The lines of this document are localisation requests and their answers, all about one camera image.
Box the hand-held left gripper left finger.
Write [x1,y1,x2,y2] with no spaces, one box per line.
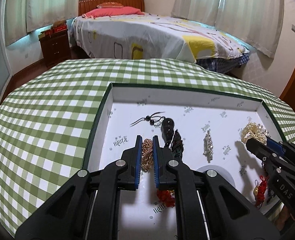
[14,135,143,240]

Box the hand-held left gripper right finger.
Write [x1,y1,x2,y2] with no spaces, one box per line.
[152,135,280,240]

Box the gold bracelet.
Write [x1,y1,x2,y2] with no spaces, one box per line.
[140,139,154,172]

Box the pearl bracelet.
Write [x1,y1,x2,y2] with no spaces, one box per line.
[240,121,269,145]

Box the red knot charm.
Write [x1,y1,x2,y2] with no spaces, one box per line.
[253,176,272,207]

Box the white jade bangle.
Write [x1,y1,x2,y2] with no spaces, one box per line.
[195,165,235,188]

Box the white shallow box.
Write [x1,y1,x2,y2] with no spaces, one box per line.
[81,82,292,240]

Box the red tassel charm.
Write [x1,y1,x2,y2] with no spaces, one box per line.
[156,189,176,208]

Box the blue plaid bed sheet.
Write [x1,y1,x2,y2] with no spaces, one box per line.
[196,54,250,74]

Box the patterned bedspread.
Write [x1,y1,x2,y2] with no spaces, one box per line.
[71,14,250,64]

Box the pale green striped curtain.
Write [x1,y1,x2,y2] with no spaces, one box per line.
[214,0,285,58]
[26,0,80,33]
[4,0,30,47]
[171,0,224,27]

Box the dark wooden nightstand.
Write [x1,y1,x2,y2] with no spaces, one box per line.
[39,29,71,68]

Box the pink pillow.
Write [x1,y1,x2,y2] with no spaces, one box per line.
[82,7,141,18]

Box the red gold cushion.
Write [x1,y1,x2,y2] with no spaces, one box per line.
[96,2,124,8]

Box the wooden headboard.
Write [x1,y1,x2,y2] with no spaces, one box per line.
[78,0,145,17]

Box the black bead bracelet with tassel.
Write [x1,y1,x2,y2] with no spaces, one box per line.
[130,111,184,159]

